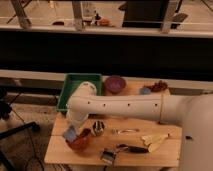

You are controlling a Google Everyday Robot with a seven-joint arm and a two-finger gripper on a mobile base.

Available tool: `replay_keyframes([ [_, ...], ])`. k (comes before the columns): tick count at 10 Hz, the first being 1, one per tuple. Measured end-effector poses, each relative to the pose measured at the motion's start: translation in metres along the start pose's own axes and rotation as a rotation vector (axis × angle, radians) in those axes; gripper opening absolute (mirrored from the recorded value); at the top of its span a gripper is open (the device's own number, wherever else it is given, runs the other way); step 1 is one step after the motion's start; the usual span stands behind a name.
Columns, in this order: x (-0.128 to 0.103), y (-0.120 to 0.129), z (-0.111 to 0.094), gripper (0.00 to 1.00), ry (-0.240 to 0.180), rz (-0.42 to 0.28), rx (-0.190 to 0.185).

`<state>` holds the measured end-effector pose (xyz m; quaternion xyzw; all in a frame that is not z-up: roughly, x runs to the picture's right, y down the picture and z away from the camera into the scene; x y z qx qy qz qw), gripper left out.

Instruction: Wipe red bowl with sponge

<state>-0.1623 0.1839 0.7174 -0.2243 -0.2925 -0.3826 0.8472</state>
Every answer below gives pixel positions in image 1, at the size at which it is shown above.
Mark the red bowl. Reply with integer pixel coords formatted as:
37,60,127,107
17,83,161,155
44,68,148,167
66,128,91,152

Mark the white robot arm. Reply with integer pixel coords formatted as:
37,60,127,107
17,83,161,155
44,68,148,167
67,82,213,171

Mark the purple bowl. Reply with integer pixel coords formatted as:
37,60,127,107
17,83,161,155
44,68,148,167
104,76,126,93

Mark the green plastic tray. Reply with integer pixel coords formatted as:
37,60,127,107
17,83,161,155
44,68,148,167
56,73,102,114

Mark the small metal cup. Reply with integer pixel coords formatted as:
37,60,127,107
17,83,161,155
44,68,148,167
92,121,105,136

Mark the metal spoon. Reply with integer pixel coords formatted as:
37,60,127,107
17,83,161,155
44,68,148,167
111,129,140,135

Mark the dark red grape bunch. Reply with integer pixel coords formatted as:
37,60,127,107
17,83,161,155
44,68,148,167
149,80,168,92

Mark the black chair base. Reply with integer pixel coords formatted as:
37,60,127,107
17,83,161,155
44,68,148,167
0,88,40,171

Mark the black handled spatula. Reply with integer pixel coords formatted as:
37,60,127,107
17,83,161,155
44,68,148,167
116,144,149,153

